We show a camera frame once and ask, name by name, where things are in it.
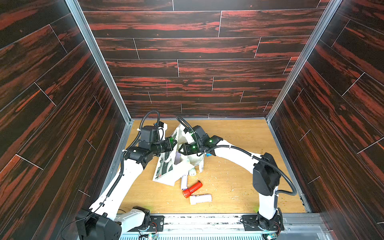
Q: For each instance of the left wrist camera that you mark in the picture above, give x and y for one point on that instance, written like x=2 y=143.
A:
x=152 y=134

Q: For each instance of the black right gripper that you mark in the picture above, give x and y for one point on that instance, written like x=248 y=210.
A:
x=184 y=149

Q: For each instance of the red flashlight lower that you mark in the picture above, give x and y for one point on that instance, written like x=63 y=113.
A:
x=189 y=191

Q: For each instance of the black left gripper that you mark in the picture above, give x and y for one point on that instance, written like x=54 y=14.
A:
x=169 y=147

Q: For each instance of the white flashlight bottom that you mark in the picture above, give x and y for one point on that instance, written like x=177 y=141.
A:
x=198 y=199

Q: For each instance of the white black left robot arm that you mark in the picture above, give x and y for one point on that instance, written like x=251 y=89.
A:
x=101 y=221

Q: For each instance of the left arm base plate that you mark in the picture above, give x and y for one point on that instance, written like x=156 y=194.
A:
x=153 y=223

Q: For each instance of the aluminium front rail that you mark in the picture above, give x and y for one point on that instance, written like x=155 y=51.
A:
x=296 y=226

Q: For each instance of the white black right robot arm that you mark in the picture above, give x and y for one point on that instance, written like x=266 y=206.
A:
x=268 y=180

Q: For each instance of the white canvas tote bag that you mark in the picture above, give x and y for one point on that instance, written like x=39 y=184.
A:
x=173 y=165

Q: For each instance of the white flashlight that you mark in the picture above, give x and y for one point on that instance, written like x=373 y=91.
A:
x=184 y=182
x=178 y=158
x=192 y=172
x=198 y=199

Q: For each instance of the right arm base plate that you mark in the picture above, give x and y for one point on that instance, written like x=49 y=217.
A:
x=259 y=223

